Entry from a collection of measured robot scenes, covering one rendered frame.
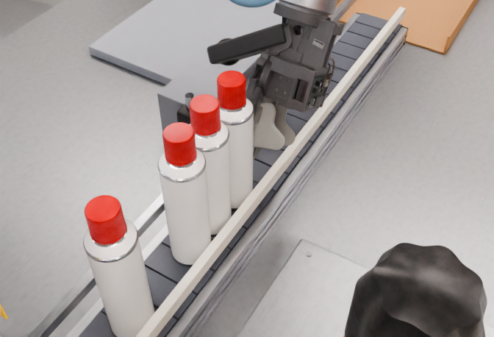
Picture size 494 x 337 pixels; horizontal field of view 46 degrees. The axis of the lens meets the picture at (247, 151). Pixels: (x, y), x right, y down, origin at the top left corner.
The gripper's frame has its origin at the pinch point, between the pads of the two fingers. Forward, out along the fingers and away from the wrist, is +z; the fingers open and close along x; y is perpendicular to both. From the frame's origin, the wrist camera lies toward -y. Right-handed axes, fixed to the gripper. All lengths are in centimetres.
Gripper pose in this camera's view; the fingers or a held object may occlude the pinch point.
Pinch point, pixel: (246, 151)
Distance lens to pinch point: 78.4
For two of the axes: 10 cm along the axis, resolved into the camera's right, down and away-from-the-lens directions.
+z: -2.6, 9.2, 3.1
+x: 4.5, -1.7, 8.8
